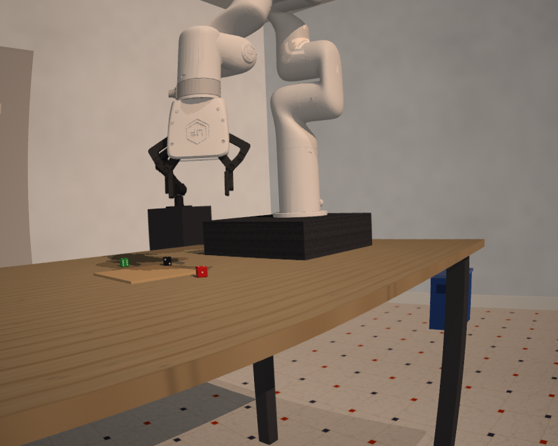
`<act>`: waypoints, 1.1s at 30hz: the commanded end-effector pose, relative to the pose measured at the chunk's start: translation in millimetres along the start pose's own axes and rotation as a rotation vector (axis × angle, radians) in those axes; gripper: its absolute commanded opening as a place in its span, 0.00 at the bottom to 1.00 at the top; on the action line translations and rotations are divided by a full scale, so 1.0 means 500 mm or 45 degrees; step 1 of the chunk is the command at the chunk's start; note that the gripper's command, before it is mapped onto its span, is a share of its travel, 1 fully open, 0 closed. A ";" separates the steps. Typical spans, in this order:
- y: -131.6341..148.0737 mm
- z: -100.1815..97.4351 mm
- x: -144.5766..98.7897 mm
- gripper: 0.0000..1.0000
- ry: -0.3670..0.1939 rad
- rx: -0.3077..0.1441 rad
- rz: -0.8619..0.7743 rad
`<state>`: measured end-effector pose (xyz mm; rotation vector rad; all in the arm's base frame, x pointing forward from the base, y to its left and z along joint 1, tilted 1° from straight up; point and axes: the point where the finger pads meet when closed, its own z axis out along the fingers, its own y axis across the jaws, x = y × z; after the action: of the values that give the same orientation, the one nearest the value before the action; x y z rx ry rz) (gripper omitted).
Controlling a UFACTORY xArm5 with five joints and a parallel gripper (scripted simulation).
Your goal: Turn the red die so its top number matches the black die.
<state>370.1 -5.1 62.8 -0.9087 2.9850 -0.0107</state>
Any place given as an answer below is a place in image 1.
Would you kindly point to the tan flat mat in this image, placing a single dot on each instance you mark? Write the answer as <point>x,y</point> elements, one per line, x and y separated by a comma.
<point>145,273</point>

